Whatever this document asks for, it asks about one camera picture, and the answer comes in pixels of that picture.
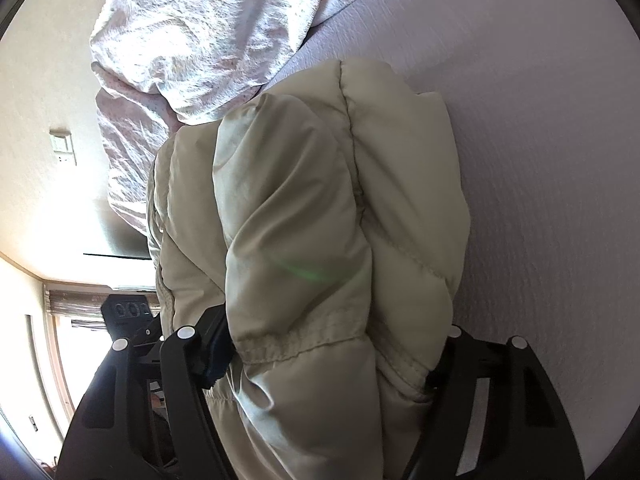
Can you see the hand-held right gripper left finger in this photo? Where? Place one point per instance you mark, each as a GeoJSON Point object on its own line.
{"type": "Point", "coordinates": [217, 360]}

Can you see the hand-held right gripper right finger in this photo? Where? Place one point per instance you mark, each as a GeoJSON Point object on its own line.
{"type": "Point", "coordinates": [450, 355]}

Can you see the cream puffer jacket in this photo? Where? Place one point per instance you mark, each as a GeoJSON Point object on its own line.
{"type": "Point", "coordinates": [300, 210]}

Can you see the window blind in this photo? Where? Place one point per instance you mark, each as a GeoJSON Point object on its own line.
{"type": "Point", "coordinates": [70, 305]}

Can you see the window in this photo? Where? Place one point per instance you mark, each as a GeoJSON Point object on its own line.
{"type": "Point", "coordinates": [65, 375]}

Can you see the grey purple bed sheet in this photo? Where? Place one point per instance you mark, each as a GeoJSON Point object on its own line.
{"type": "Point", "coordinates": [525, 135]}

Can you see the pale floral duvet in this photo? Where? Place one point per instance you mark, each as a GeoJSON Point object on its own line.
{"type": "Point", "coordinates": [200, 35]}

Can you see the wall outlet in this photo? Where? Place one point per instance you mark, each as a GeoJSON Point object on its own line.
{"type": "Point", "coordinates": [32, 422]}

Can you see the white wall switch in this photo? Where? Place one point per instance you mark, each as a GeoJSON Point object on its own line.
{"type": "Point", "coordinates": [62, 147]}

